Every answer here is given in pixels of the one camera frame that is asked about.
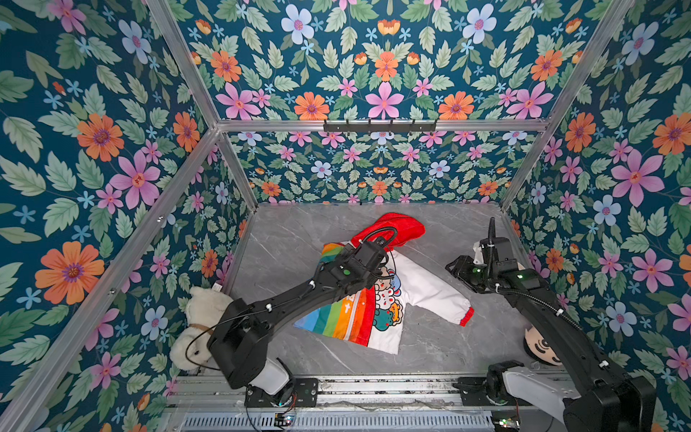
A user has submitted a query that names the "black coat hook rail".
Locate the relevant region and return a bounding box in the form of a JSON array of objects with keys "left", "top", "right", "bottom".
[{"left": 322, "top": 120, "right": 437, "bottom": 134}]

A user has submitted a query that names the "white plush bear toy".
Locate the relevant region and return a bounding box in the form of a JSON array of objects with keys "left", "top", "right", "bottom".
[{"left": 170, "top": 286, "right": 233, "bottom": 371}]

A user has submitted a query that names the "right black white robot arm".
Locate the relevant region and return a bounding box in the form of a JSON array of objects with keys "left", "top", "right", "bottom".
[{"left": 446, "top": 224, "right": 657, "bottom": 431}]

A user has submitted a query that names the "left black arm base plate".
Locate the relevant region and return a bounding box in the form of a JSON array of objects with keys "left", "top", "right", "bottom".
[{"left": 245, "top": 378, "right": 320, "bottom": 409}]

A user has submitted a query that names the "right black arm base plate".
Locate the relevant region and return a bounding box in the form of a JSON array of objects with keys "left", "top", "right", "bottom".
[{"left": 453, "top": 375, "right": 530, "bottom": 408}]

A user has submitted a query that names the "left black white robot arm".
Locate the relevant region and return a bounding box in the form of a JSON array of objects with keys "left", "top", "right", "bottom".
[{"left": 207, "top": 227, "right": 398, "bottom": 406}]

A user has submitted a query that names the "rainbow white red-hooded kids jacket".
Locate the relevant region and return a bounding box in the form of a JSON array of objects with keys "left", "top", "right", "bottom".
[{"left": 293, "top": 212, "right": 474, "bottom": 355}]

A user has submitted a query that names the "white ventilation grille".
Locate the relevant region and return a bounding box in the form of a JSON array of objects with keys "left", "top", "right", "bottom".
[{"left": 182, "top": 411, "right": 495, "bottom": 431}]

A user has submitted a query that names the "aluminium front mounting rail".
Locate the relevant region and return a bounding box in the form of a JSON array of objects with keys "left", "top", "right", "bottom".
[{"left": 161, "top": 373, "right": 611, "bottom": 412}]

